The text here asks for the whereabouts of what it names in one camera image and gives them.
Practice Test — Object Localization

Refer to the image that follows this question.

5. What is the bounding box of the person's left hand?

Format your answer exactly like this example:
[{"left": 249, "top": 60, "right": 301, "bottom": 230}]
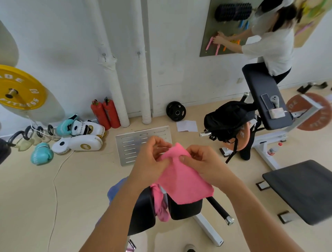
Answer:
[{"left": 129, "top": 136, "right": 173, "bottom": 188}]

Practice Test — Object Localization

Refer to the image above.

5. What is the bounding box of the person's right hand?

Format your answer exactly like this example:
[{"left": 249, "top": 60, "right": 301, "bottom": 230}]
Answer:
[{"left": 179, "top": 145, "right": 235, "bottom": 189}]

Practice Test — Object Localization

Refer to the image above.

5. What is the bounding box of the pink cloth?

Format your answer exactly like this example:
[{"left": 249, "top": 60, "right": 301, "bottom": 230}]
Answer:
[
  {"left": 151, "top": 183, "right": 171, "bottom": 223},
  {"left": 156, "top": 142, "right": 215, "bottom": 205}
]

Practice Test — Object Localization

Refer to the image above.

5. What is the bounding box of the person's left forearm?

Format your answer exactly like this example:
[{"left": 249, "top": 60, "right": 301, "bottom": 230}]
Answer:
[{"left": 79, "top": 177, "right": 158, "bottom": 252}]

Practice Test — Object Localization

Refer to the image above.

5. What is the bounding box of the person's right forearm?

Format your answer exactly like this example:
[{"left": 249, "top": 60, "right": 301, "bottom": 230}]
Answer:
[{"left": 213, "top": 174, "right": 304, "bottom": 252}]

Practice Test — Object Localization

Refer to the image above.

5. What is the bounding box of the slotted metal plate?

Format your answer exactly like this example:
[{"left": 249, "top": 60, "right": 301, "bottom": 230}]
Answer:
[{"left": 115, "top": 126, "right": 173, "bottom": 167}]

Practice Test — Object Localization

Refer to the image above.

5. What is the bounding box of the white paper sheet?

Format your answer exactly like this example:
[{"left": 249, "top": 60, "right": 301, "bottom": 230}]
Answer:
[{"left": 176, "top": 120, "right": 198, "bottom": 132}]

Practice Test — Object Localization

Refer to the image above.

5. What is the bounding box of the small black weight plate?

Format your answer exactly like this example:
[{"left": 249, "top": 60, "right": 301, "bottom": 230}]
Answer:
[{"left": 166, "top": 101, "right": 187, "bottom": 122}]

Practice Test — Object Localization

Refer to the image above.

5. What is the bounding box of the crumpled pink cloth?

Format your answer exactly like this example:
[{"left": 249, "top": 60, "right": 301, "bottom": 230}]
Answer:
[{"left": 151, "top": 183, "right": 171, "bottom": 223}]

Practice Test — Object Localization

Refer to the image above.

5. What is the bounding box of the blue garment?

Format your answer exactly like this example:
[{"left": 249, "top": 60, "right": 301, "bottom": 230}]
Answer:
[{"left": 95, "top": 177, "right": 129, "bottom": 227}]

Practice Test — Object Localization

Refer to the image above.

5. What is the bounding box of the black backpack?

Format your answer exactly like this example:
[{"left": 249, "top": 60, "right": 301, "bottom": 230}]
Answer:
[{"left": 204, "top": 101, "right": 265, "bottom": 164}]

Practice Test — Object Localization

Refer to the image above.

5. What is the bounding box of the orange weight plate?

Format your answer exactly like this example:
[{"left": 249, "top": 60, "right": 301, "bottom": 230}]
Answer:
[{"left": 225, "top": 121, "right": 251, "bottom": 152}]

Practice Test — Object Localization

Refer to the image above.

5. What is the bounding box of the red fire extinguisher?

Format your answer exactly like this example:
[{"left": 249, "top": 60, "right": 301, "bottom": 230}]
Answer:
[
  {"left": 90, "top": 99, "right": 111, "bottom": 131},
  {"left": 102, "top": 97, "right": 121, "bottom": 129}
]

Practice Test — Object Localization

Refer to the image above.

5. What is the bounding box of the white wrapped pipe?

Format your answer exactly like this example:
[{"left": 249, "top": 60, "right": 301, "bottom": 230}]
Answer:
[
  {"left": 130, "top": 0, "right": 152, "bottom": 125},
  {"left": 82, "top": 0, "right": 130, "bottom": 128}
]

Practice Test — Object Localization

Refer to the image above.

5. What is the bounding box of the white focus pad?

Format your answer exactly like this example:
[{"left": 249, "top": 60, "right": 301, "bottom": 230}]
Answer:
[
  {"left": 51, "top": 135, "right": 104, "bottom": 156},
  {"left": 71, "top": 120, "right": 106, "bottom": 138}
]

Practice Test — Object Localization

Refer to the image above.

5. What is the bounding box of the plastic bottle with red cap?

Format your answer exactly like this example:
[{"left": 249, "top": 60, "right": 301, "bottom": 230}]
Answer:
[{"left": 267, "top": 142, "right": 283, "bottom": 156}]

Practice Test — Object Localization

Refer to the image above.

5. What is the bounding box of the black smartphone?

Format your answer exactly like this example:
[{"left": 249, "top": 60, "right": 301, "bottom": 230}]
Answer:
[{"left": 260, "top": 93, "right": 275, "bottom": 110}]

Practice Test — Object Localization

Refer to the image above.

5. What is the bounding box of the folded pale cloth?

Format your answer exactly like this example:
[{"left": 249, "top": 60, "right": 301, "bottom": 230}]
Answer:
[{"left": 268, "top": 108, "right": 286, "bottom": 119}]

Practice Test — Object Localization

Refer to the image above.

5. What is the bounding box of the teal boxing glove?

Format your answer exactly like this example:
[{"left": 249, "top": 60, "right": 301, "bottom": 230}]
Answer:
[
  {"left": 30, "top": 142, "right": 54, "bottom": 166},
  {"left": 56, "top": 114, "right": 79, "bottom": 138}
]

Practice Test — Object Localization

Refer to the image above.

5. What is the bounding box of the black inclined bench pad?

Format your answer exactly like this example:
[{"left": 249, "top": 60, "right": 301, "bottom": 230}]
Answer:
[{"left": 242, "top": 62, "right": 294, "bottom": 131}]

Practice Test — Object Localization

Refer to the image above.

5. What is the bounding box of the beige kettlebell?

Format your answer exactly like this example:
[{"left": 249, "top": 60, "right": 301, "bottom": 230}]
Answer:
[
  {"left": 47, "top": 125, "right": 62, "bottom": 142},
  {"left": 36, "top": 126, "right": 53, "bottom": 143},
  {"left": 14, "top": 131, "right": 35, "bottom": 152},
  {"left": 25, "top": 126, "right": 44, "bottom": 146}
]

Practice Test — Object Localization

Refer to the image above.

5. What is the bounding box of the black flat bench pad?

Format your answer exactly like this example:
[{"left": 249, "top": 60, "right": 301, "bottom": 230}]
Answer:
[{"left": 262, "top": 159, "right": 332, "bottom": 226}]

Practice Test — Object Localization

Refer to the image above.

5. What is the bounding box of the green pegboard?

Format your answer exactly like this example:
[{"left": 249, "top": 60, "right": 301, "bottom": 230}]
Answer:
[{"left": 199, "top": 0, "right": 264, "bottom": 57}]

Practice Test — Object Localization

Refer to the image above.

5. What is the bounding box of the red weight plate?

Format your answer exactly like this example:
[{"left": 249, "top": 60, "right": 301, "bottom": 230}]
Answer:
[{"left": 286, "top": 92, "right": 332, "bottom": 131}]

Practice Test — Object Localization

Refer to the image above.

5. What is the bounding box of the black floor stand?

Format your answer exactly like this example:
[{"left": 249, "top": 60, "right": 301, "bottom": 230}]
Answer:
[{"left": 297, "top": 81, "right": 329, "bottom": 94}]

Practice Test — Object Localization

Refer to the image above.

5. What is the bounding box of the black foam roller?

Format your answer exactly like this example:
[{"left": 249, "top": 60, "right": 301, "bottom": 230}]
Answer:
[{"left": 214, "top": 2, "right": 253, "bottom": 22}]

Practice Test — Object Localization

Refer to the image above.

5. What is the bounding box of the yellow weight plate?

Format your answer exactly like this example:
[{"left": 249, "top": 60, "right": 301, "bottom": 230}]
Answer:
[{"left": 0, "top": 65, "right": 48, "bottom": 110}]

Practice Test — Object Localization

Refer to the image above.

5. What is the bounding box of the black kettlebell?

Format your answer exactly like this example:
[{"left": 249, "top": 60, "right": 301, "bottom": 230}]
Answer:
[{"left": 0, "top": 131, "right": 25, "bottom": 165}]

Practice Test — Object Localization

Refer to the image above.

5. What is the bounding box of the black handle with chrome end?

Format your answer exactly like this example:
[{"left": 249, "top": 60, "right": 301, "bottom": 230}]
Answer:
[{"left": 206, "top": 196, "right": 235, "bottom": 226}]

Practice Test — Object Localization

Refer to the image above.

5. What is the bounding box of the white metal machine frame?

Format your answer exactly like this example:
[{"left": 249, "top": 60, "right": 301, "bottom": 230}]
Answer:
[{"left": 192, "top": 213, "right": 224, "bottom": 247}]

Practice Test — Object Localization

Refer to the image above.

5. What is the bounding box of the white bench frame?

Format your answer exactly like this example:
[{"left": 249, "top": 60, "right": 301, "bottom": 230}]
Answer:
[{"left": 219, "top": 92, "right": 322, "bottom": 171}]

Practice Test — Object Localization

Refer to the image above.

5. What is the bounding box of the white cable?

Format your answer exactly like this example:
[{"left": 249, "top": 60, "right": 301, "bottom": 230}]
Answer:
[{"left": 28, "top": 114, "right": 76, "bottom": 252}]

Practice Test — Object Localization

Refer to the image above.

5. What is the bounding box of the wooden wall board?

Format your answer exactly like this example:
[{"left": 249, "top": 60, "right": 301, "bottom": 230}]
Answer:
[{"left": 294, "top": 0, "right": 332, "bottom": 49}]

